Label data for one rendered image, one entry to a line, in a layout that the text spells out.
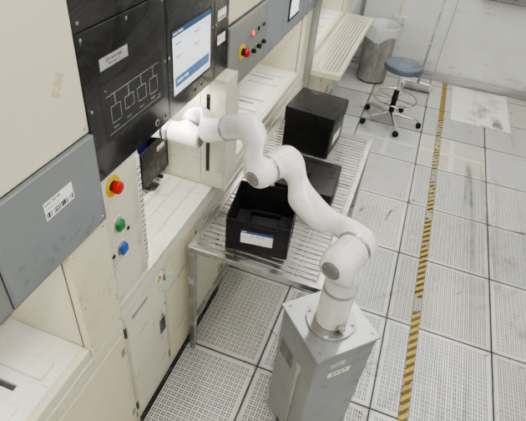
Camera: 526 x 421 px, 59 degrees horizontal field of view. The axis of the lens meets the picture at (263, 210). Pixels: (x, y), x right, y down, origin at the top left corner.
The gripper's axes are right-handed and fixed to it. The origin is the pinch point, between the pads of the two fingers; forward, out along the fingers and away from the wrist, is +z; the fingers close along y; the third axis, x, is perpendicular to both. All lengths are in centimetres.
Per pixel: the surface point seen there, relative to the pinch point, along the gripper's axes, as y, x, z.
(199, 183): 15.3, -34.6, -23.5
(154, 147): 0.1, -10.4, -10.1
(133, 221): -47, -7, -30
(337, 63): 200, -36, -48
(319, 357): -45, -46, -99
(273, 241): -6, -36, -67
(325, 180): 46, -35, -77
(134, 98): -41, 35, -30
